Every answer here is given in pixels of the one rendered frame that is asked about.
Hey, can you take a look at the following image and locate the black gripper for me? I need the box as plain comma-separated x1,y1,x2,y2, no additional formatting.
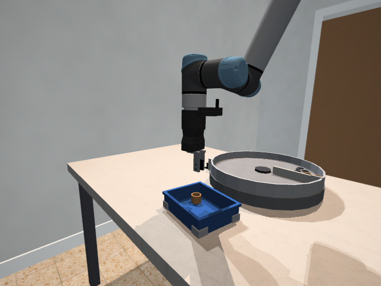
181,94,223,172

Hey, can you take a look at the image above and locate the blue plastic crate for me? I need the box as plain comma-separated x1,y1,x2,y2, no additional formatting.
163,181,241,239

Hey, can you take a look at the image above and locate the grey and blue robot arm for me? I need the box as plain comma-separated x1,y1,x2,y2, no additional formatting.
181,0,301,97

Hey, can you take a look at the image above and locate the grey round turntable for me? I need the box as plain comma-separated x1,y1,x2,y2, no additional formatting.
205,151,326,211

